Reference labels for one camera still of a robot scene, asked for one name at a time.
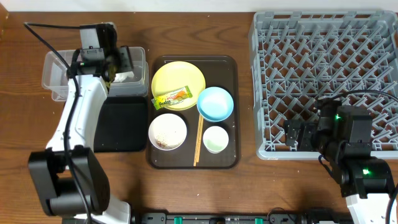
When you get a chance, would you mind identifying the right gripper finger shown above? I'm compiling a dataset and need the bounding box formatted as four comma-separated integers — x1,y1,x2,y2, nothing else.
284,119,301,146
297,123,311,151

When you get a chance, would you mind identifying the green snack wrapper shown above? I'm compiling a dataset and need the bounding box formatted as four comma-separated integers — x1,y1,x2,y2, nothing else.
152,86,193,110

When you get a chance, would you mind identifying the white cup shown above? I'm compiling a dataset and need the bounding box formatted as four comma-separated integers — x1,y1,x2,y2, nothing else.
203,126,229,154

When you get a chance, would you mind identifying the pink bowl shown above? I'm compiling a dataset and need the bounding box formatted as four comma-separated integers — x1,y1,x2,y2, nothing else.
148,113,187,151

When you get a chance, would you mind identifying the white napkin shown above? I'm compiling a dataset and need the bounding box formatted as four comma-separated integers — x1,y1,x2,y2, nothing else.
113,72,135,83

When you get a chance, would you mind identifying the pile of rice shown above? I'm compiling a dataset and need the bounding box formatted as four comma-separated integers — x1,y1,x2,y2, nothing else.
155,131,178,149

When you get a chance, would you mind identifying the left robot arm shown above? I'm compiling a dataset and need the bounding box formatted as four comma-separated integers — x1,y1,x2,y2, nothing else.
28,22,132,223

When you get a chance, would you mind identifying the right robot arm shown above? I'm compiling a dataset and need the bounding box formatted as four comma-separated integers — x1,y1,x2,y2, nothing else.
284,119,397,223

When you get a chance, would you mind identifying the grey dishwasher rack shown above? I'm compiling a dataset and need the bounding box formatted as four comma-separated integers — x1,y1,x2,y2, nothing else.
248,11,397,160

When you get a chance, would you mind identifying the yellow plate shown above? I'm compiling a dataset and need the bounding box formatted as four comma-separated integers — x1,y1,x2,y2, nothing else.
151,61,206,111

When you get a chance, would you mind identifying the clear plastic bin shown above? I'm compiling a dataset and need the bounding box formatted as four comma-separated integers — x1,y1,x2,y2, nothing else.
42,47,149,101

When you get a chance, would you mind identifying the black tray bin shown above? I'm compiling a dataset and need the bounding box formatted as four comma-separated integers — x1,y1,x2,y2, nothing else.
94,96,149,152

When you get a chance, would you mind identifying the light blue bowl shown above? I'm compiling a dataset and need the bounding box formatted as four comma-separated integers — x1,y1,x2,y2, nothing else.
197,86,234,123

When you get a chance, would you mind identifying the dark brown serving tray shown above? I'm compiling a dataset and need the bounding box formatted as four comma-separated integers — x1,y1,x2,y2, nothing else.
147,55,240,169

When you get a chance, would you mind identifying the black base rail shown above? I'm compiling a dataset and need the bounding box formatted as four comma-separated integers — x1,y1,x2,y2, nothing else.
131,207,354,224

